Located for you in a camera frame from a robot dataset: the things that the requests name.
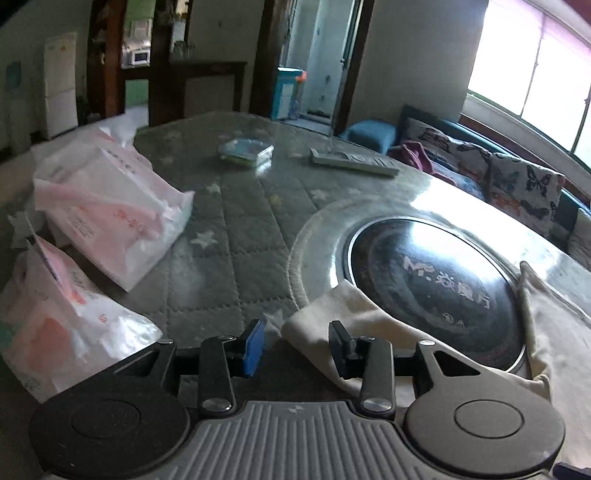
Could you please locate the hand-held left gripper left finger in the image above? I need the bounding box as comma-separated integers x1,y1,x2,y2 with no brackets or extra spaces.
111,318,267,416

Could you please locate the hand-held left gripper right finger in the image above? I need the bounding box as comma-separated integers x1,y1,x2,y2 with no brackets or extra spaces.
329,320,483,418

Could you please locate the cream cloth garment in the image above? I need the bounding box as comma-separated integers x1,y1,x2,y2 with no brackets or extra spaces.
281,261,591,462

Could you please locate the grey quilted table cover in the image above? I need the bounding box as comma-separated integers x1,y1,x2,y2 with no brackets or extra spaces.
0,111,591,416

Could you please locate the black round induction cooktop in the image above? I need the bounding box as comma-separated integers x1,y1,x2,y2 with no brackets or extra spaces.
344,217,529,374

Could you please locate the grey remote control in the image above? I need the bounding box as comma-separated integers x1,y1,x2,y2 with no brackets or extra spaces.
309,148,400,177

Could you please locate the clear plastic box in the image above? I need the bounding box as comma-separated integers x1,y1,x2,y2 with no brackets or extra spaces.
218,137,274,168

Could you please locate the large pink white plastic bag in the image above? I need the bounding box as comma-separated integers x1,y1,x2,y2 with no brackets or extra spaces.
32,115,195,292

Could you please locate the small pink white plastic bag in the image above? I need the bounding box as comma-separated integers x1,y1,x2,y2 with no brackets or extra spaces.
0,235,164,402

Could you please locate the magenta cloth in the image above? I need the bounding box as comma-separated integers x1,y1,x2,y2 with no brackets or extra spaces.
388,141,435,174

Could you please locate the blue cushion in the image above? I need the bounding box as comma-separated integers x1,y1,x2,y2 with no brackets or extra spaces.
346,120,399,155

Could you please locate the butterfly print cushion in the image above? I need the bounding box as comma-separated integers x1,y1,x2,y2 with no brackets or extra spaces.
485,154,566,238
402,117,492,190

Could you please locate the blue cardboard box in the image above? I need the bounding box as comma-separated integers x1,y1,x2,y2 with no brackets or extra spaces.
272,67,308,120

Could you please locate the dark blue sofa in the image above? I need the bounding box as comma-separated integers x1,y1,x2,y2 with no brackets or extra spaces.
397,104,591,273

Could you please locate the dark wooden cabinet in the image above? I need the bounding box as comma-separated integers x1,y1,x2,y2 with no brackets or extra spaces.
150,60,247,127

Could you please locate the white refrigerator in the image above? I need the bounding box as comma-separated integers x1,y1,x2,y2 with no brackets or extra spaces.
43,32,79,139

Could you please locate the window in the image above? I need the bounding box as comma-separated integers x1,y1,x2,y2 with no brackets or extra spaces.
466,0,591,158

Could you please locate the dark wooden door frame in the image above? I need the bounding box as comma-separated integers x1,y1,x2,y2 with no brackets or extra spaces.
249,0,375,134

